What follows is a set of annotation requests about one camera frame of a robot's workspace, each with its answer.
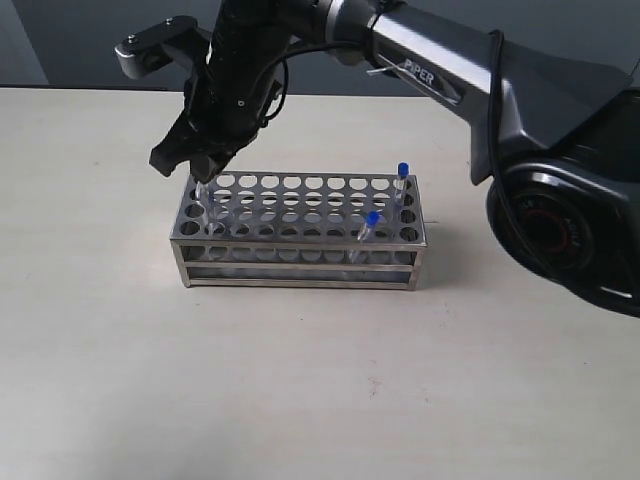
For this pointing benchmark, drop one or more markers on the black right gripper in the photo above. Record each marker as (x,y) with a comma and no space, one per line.
(225,99)

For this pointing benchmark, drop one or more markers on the blue capped tube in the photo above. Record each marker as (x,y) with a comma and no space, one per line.
(366,231)
(201,194)
(401,184)
(211,214)

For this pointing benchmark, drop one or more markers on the black silver Piper robot arm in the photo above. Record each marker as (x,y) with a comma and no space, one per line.
(557,138)

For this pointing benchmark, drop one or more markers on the stainless steel test tube rack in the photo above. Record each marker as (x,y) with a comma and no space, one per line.
(291,229)

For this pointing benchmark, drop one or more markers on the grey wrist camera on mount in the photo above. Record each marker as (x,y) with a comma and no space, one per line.
(176,39)

